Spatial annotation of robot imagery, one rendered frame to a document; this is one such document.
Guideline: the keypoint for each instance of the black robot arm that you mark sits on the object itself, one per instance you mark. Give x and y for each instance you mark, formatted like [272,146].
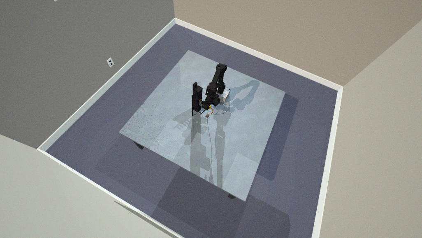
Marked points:
[217,82]

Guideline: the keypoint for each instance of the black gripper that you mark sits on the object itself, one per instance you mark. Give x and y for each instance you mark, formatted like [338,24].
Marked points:
[207,107]

